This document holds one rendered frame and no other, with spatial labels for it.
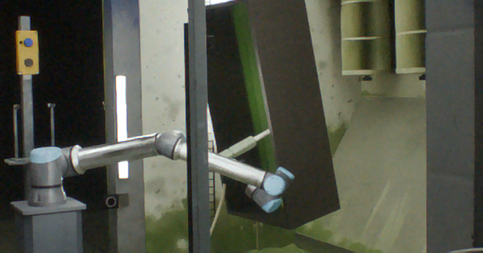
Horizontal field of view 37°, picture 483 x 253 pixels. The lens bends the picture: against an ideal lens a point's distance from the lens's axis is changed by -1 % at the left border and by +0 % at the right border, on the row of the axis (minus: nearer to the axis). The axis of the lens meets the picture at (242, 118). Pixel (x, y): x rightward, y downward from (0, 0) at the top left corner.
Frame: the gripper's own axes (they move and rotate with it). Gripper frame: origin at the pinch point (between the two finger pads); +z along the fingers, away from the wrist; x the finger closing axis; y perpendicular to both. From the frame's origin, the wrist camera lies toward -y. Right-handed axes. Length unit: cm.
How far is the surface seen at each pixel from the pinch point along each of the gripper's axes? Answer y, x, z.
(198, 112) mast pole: -95, -49, -37
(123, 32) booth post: 9, 24, 120
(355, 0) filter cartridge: 6, 160, 52
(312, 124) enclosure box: -5, 48, -14
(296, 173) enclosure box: 9.3, 28.1, -25.0
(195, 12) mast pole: -120, -35, -17
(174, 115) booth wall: 55, 32, 81
